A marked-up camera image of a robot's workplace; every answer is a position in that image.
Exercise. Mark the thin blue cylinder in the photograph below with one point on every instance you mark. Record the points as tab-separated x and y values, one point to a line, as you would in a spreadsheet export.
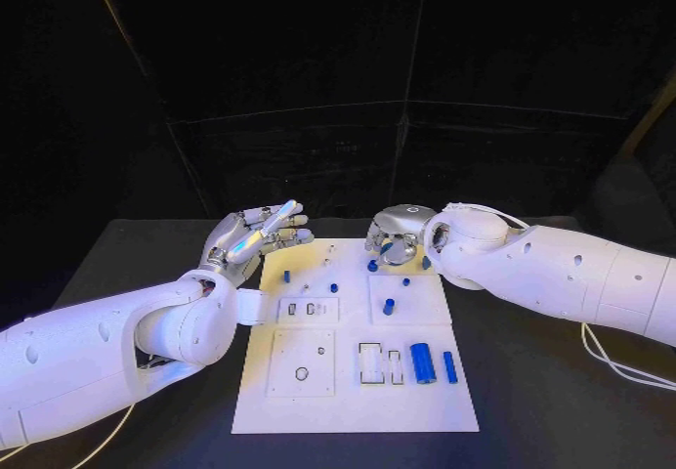
450	367

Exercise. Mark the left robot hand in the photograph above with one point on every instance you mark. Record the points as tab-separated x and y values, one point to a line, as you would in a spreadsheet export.
232	234

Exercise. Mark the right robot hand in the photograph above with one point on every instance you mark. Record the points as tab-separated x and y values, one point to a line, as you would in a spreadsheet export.
403	218

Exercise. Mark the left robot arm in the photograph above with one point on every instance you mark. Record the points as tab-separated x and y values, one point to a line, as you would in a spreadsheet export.
79	348

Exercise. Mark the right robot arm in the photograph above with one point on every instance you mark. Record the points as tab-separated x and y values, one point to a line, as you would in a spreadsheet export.
553	271

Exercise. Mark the white task board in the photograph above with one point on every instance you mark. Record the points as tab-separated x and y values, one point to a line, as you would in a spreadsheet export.
349	410

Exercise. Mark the thick blue cylinder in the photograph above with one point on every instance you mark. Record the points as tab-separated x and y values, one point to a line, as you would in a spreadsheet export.
424	363

